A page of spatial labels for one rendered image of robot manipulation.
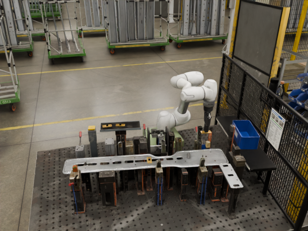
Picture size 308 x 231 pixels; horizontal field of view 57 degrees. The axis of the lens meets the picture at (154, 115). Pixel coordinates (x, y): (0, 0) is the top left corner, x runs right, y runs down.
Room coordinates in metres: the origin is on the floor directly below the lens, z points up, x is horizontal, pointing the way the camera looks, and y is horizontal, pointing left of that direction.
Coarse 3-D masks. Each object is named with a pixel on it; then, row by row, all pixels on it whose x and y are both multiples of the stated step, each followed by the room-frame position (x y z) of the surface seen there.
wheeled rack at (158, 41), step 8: (104, 0) 9.02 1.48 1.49; (128, 0) 9.03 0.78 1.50; (136, 0) 9.08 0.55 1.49; (144, 0) 9.14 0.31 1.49; (152, 0) 9.19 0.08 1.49; (160, 0) 9.25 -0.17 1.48; (168, 0) 8.99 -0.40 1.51; (160, 8) 9.89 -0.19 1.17; (168, 8) 8.99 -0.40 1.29; (104, 16) 9.45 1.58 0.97; (160, 16) 9.87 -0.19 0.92; (168, 16) 8.99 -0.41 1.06; (160, 24) 9.89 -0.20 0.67; (168, 24) 9.00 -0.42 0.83; (160, 32) 9.86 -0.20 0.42; (168, 32) 9.00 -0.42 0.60; (128, 40) 9.23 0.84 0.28; (136, 40) 9.10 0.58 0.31; (144, 40) 9.16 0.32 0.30; (152, 40) 9.22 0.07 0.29; (160, 40) 9.27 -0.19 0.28; (168, 40) 9.00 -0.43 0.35; (112, 48) 8.64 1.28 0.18
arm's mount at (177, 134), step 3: (174, 126) 2.91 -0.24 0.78; (150, 129) 2.86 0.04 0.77; (171, 129) 2.85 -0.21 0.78; (174, 129) 2.85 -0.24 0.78; (174, 132) 2.78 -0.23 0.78; (177, 132) 2.78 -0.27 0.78; (150, 135) 2.74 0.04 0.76; (177, 135) 2.72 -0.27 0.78; (180, 135) 2.72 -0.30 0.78; (150, 138) 2.68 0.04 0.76; (153, 138) 2.68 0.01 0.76; (147, 141) 2.67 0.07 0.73; (150, 141) 2.63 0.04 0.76; (153, 141) 2.62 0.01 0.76; (174, 141) 2.61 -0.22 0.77; (183, 141) 2.62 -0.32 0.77; (150, 144) 2.57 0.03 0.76; (153, 144) 2.57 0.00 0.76; (174, 144) 2.59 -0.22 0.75; (183, 144) 2.62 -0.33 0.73; (174, 147) 2.59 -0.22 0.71
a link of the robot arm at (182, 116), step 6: (192, 72) 2.58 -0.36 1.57; (198, 72) 2.60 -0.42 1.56; (192, 78) 2.52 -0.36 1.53; (198, 78) 2.55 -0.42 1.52; (192, 84) 2.52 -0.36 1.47; (198, 84) 2.57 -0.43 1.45; (180, 102) 2.72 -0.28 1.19; (186, 102) 2.66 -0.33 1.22; (180, 108) 2.72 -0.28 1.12; (186, 108) 2.71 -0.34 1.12; (174, 114) 2.79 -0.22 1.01; (180, 114) 2.74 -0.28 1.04; (186, 114) 2.75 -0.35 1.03; (180, 120) 2.74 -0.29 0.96; (186, 120) 2.77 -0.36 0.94
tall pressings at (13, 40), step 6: (6, 0) 8.48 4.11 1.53; (6, 6) 8.46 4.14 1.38; (0, 12) 8.64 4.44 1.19; (6, 12) 8.44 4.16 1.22; (6, 18) 8.42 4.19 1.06; (12, 18) 8.53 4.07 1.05; (0, 24) 8.41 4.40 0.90; (6, 24) 8.47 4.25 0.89; (12, 24) 8.45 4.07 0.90; (12, 30) 8.43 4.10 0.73; (0, 36) 8.31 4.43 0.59; (6, 36) 8.64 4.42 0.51; (12, 36) 8.41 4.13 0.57; (0, 42) 8.29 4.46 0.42; (6, 42) 8.40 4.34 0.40; (12, 42) 8.38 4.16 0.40; (18, 42) 8.71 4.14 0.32
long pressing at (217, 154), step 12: (108, 156) 2.01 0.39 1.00; (120, 156) 2.01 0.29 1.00; (132, 156) 2.02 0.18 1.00; (144, 156) 2.02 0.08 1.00; (156, 156) 2.02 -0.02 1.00; (168, 156) 2.02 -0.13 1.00; (180, 156) 2.02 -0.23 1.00; (192, 156) 2.03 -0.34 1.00; (204, 156) 2.03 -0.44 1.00; (216, 156) 2.03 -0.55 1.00; (84, 168) 1.85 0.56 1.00; (96, 168) 1.85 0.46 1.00; (108, 168) 1.85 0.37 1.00; (120, 168) 1.86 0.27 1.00; (132, 168) 1.86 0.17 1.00; (144, 168) 1.87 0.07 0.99
